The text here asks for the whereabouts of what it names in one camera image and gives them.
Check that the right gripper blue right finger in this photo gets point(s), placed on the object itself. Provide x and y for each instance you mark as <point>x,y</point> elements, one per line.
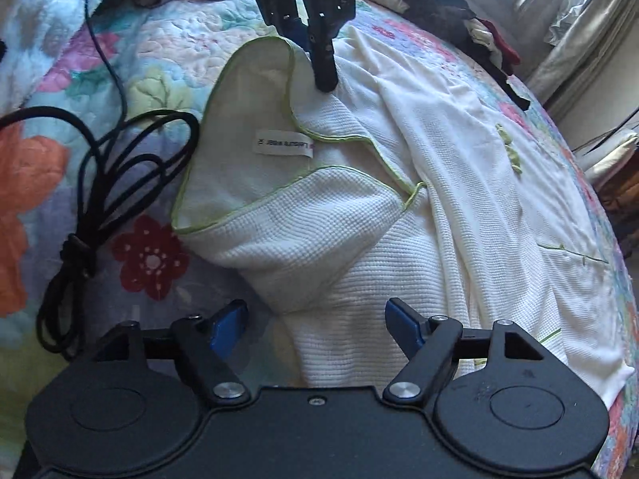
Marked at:
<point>429,346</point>

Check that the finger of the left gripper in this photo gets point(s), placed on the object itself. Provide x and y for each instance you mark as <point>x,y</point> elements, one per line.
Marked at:
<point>321,53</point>
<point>292,28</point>

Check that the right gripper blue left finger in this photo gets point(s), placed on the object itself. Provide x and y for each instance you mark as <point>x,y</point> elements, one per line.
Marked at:
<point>201,348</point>

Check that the white waffle robe green trim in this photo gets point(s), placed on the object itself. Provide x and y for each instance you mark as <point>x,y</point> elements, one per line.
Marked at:
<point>400,183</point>

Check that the dark clothes pile on bed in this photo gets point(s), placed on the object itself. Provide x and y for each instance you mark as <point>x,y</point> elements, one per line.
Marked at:
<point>456,23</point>

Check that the floral quilted bedspread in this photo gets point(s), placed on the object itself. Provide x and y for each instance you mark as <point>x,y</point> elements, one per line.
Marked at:
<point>62,53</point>

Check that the window curtain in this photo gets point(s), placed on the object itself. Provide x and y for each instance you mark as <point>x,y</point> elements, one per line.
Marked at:
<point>583,37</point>

